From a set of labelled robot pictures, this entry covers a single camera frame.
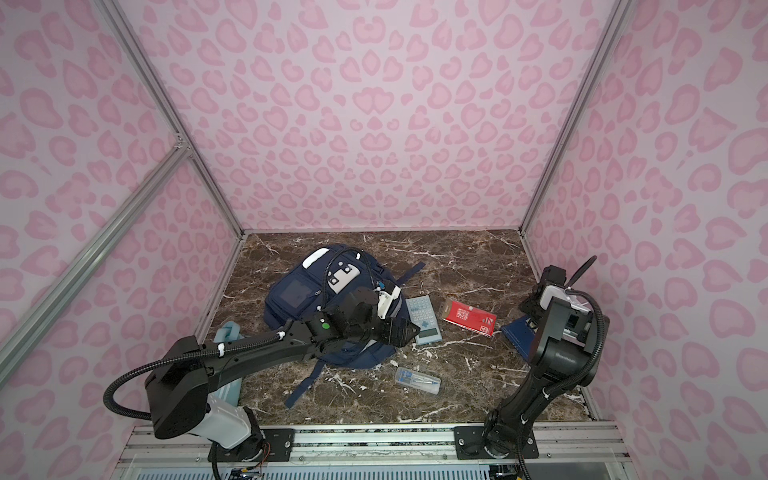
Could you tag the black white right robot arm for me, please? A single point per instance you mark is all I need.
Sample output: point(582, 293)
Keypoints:
point(567, 333)

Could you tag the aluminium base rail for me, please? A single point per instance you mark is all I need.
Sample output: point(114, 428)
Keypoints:
point(571, 450)

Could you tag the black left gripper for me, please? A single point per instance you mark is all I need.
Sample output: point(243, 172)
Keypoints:
point(391, 337)

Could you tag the right aluminium corner post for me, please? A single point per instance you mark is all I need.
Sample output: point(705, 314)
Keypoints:
point(621, 13)

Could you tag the grey blue calculator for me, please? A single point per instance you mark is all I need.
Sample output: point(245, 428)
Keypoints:
point(422, 314)

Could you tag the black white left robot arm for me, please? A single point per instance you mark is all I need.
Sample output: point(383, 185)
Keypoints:
point(181, 389)

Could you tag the navy blue student backpack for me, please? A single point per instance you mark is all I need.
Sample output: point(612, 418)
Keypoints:
point(347, 291)

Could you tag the diagonal aluminium frame bar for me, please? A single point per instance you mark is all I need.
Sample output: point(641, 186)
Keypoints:
point(39, 319)

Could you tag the clear plastic pen case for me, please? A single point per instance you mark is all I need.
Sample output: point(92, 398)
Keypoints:
point(417, 380)

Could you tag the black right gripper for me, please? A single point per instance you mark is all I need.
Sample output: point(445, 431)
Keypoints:
point(528, 305)

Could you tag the aluminium corner frame post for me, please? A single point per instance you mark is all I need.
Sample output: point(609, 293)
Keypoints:
point(130, 43)

